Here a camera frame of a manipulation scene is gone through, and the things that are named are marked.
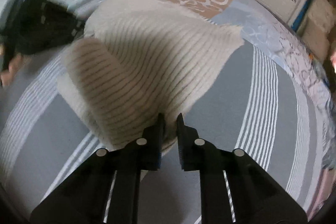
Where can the grey white striped bedsheet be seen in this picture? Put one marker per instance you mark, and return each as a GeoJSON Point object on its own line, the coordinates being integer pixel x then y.
{"type": "Point", "coordinates": [254, 105]}

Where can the patchwork patterned quilt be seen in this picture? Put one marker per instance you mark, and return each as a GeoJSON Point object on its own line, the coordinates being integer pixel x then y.
{"type": "Point", "coordinates": [267, 33]}

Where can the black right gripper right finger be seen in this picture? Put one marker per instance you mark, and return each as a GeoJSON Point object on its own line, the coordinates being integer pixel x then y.
{"type": "Point", "coordinates": [234, 188]}

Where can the person's left hand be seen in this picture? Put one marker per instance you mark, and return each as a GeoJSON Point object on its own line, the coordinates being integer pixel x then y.
{"type": "Point", "coordinates": [15, 64]}

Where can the cream ribbed knit sweater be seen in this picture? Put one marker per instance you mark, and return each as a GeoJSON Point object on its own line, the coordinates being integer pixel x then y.
{"type": "Point", "coordinates": [138, 59]}

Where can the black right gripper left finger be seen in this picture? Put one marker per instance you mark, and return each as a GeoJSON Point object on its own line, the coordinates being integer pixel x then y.
{"type": "Point", "coordinates": [105, 187]}

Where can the beige cushions on shelf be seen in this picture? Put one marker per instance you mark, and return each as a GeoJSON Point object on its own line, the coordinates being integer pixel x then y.
{"type": "Point", "coordinates": [320, 19]}

